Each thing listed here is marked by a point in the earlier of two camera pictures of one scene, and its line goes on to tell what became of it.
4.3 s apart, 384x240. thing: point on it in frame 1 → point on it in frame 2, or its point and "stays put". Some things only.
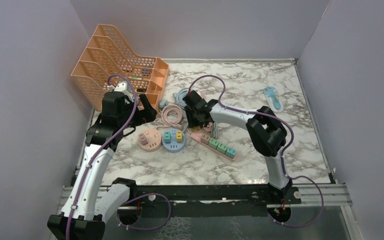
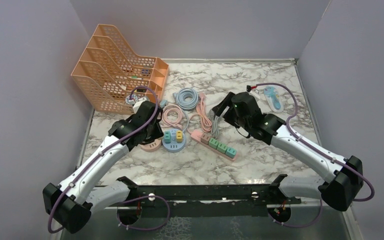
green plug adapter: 213,143 stays put
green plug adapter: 222,148 stays put
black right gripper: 192,122 → 219,109
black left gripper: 147,115 → 157,134
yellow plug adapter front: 179,136 stays put
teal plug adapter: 167,137 stays put
